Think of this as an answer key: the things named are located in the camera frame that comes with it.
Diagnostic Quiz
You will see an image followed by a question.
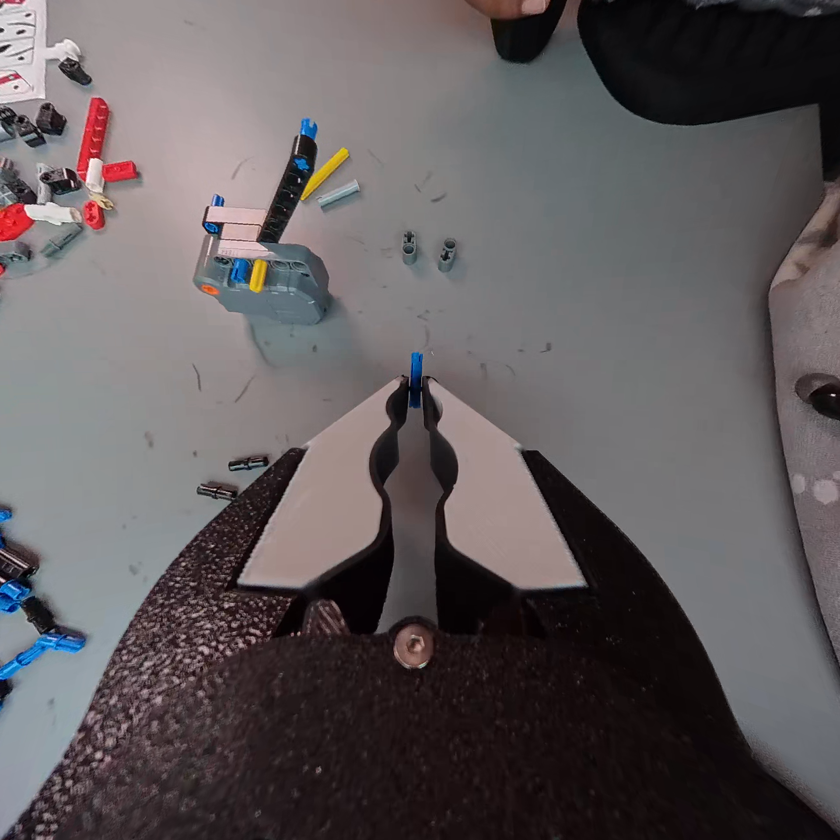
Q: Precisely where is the yellow toy axle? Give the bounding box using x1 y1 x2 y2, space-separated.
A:
300 147 351 202

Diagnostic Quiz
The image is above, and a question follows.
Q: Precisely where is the pile of red grey pieces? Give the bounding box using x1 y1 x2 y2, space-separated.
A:
0 97 140 277

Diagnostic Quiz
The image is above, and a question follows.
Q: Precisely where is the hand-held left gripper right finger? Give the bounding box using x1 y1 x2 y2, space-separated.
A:
422 375 588 592

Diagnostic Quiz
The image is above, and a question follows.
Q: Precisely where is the white black connector piece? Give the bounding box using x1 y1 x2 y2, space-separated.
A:
54 38 93 87

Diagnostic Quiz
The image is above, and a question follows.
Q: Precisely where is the white sticker sheet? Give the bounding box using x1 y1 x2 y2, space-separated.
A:
0 0 48 103

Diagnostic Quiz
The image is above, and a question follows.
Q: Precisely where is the grey motor block assembly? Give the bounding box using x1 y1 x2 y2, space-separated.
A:
192 118 333 326

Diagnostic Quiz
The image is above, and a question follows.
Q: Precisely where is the pile of blue black pins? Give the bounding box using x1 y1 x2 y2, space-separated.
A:
0 505 88 711

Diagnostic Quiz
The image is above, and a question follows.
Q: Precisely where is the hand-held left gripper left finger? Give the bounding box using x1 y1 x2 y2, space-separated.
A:
236 375 409 592

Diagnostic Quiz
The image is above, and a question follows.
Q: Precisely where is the person's right hand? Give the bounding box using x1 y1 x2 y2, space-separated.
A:
462 0 553 19

